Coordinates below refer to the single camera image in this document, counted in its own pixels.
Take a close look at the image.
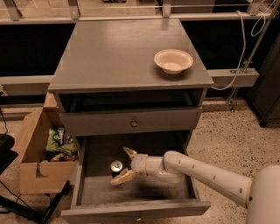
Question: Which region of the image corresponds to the closed grey top drawer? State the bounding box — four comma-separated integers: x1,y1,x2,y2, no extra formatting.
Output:
59,107,202,137

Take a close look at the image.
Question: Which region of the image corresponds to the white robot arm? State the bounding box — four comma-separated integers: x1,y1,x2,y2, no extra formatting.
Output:
111,147,280,224

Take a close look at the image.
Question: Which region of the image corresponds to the white paper bowl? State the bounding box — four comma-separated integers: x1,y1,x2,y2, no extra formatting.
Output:
154,49,193,74

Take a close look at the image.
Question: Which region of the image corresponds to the cardboard box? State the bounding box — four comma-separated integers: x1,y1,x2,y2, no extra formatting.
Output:
13,93,77,194

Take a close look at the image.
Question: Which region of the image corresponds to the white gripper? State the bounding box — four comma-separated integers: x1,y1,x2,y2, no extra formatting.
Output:
110,147,165,186

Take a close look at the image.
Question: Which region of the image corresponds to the open grey middle drawer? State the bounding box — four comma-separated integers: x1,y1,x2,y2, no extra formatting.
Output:
61,131,210,224

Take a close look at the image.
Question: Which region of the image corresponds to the redbull can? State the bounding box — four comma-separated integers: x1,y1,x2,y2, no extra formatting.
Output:
110,160,123,177

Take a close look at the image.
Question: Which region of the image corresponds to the grey drawer cabinet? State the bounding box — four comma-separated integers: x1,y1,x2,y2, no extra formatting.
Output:
47,18,214,138

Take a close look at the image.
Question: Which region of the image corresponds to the white cable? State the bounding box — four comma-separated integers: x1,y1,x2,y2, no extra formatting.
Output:
211,10,248,92

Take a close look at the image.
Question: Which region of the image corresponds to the green snack bag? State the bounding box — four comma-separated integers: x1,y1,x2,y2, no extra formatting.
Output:
45,127,78,156

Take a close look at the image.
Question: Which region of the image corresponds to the metal pole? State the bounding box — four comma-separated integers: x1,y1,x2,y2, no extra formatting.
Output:
226,0,280,112

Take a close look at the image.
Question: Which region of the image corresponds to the dark snack bag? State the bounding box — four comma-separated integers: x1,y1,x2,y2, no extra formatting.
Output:
49,152,78,162

